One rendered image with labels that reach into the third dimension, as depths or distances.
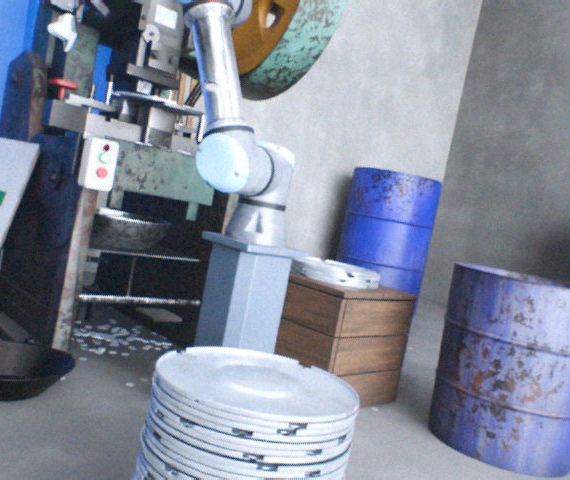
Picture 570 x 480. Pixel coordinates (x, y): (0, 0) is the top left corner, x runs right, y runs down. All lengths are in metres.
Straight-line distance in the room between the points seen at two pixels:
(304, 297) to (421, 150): 3.36
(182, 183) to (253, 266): 0.67
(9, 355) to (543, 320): 1.35
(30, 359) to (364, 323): 0.89
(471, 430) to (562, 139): 3.35
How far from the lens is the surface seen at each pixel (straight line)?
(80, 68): 2.29
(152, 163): 1.93
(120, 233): 2.02
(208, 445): 0.79
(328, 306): 1.71
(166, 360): 0.93
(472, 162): 5.15
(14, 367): 1.75
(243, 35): 2.43
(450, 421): 1.78
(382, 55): 4.63
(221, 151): 1.30
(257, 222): 1.42
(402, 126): 4.81
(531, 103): 5.02
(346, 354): 1.76
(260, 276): 1.40
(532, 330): 1.67
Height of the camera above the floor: 0.55
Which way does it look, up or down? 3 degrees down
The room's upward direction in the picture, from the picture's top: 11 degrees clockwise
